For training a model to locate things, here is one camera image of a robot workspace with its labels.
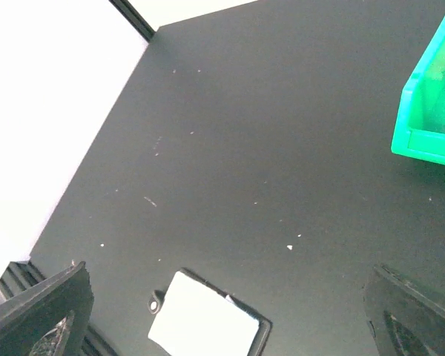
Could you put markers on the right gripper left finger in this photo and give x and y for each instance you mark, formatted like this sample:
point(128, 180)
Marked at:
point(37, 315)

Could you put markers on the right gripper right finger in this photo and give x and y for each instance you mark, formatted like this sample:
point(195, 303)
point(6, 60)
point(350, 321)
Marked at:
point(404, 316)

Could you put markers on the black leather card holder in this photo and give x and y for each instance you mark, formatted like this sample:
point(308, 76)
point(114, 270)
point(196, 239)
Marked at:
point(194, 317)

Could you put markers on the left green bin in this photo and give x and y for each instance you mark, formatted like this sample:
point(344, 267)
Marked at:
point(419, 131)

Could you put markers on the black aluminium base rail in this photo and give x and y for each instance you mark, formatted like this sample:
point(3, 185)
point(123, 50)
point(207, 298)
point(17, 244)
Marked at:
point(29, 296)

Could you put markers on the left black frame post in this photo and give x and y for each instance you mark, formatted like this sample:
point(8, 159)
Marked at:
point(129, 12)

